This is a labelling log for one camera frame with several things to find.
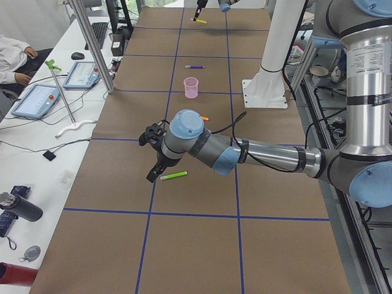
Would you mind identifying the blue teach pendant near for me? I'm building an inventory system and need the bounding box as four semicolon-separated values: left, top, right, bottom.
11;85;60;119

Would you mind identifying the green handled reacher grabber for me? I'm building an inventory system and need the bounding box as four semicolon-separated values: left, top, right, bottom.
45;59;98;139

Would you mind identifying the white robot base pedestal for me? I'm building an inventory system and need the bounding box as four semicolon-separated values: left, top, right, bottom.
242;0;307;109

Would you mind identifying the aluminium frame post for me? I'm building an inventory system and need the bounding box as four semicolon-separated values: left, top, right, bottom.
67;0;114;94

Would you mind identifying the black cardboard box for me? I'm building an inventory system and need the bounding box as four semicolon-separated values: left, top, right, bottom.
111;29;130;57

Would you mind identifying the green highlighter pen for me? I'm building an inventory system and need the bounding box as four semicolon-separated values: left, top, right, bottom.
160;171;187;181

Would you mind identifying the black keyboard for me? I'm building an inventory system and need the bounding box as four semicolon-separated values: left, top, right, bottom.
91;22;108;49

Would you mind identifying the blue teach pendant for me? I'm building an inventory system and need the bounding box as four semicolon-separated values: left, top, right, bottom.
62;61;100;89
11;85;60;119

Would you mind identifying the seated person white shirt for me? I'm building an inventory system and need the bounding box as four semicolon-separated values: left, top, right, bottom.
1;35;53;95

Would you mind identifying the purple highlighter pen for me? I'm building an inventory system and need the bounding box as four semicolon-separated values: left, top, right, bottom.
185;65;205;69

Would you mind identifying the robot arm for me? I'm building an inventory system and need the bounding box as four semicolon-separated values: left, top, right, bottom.
192;0;238;21
139;1;391;208

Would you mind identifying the black water bottle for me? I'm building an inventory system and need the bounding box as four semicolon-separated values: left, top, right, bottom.
1;192;43;222

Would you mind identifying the small black box device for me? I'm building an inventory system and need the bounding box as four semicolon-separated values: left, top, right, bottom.
42;150;56;161

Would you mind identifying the blue teach pendant far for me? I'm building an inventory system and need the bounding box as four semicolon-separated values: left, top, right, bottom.
62;61;100;89

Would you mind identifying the black computer mouse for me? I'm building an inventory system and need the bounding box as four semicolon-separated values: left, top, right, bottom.
70;52;85;60

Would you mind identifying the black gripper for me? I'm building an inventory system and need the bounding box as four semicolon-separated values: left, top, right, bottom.
146;139;181;183
193;0;207;21

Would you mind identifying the brown paper table mat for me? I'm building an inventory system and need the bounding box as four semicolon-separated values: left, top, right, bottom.
31;8;350;293

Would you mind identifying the red bottle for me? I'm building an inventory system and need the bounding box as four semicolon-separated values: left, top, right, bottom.
0;262;39;287

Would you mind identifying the pink mesh pen holder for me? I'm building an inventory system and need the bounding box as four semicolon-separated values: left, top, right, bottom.
183;77;199;99

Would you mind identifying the dark blue folded umbrella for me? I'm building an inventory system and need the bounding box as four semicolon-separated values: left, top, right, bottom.
1;185;31;250

